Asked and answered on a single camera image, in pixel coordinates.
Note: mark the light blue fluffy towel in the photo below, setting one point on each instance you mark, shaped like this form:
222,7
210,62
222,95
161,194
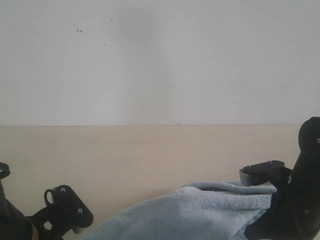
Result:
195,211

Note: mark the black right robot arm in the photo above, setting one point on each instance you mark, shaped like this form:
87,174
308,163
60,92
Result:
294,212

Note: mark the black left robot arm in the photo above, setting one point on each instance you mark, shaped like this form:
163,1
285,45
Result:
12,215

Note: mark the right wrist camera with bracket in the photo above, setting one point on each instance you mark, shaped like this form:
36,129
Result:
273,171

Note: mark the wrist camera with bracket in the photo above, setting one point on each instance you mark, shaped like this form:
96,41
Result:
273,171
64,211

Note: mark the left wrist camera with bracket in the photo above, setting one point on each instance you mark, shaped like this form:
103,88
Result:
64,211

